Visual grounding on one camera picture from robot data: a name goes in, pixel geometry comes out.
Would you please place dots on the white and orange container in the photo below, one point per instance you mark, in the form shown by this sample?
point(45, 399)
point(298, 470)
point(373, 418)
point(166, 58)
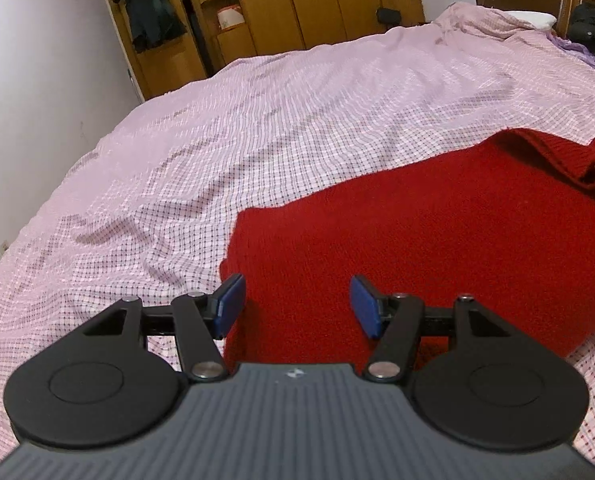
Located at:
point(231, 17)

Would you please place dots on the white pillow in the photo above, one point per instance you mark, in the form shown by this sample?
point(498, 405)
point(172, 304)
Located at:
point(535, 19)

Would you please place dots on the wooden wardrobe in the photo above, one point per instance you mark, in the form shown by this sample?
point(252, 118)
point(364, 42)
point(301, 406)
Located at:
point(297, 5)

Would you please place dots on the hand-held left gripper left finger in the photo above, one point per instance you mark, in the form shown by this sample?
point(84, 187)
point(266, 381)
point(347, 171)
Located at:
point(230, 307)

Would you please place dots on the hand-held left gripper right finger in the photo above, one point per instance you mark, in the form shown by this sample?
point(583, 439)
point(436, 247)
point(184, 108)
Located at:
point(367, 310)

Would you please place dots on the purple cloth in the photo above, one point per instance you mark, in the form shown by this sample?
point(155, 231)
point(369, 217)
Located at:
point(590, 55)

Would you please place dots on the pink checked bed sheet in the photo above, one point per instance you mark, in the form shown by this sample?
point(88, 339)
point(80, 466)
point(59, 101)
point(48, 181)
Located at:
point(257, 125)

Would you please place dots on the dark hanging clothes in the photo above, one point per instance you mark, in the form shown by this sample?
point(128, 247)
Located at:
point(150, 15)

